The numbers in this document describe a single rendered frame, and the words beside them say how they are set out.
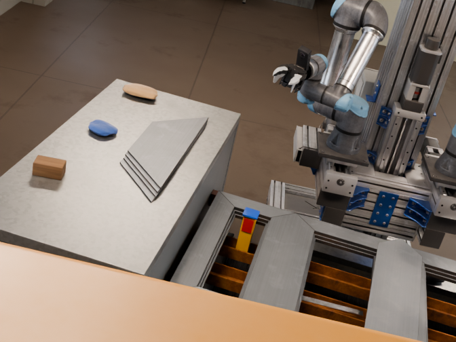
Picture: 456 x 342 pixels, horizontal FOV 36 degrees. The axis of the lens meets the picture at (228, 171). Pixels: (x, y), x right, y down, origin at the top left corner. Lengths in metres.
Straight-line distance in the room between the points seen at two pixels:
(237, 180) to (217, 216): 2.05
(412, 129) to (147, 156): 1.23
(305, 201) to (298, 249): 1.66
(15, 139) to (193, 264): 2.65
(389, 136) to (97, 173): 1.36
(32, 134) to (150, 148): 2.39
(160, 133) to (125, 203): 0.52
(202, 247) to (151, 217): 0.32
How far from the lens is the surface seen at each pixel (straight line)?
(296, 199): 4.30
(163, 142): 2.70
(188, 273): 2.40
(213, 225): 2.66
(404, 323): 2.49
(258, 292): 2.39
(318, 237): 2.80
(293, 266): 2.56
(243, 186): 4.72
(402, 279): 2.70
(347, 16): 2.91
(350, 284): 2.80
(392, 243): 2.89
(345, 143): 3.03
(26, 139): 4.88
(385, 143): 3.19
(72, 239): 2.14
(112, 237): 2.17
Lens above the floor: 2.30
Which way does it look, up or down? 28 degrees down
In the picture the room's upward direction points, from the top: 13 degrees clockwise
